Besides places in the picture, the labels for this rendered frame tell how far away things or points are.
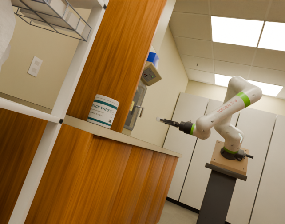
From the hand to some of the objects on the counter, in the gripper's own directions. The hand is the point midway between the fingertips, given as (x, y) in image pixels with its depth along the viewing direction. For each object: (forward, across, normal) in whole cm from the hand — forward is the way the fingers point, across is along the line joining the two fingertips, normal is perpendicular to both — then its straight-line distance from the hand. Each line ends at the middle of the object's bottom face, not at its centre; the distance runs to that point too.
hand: (160, 120), depth 183 cm
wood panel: (+39, +33, +20) cm, 55 cm away
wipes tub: (+10, +71, +21) cm, 75 cm away
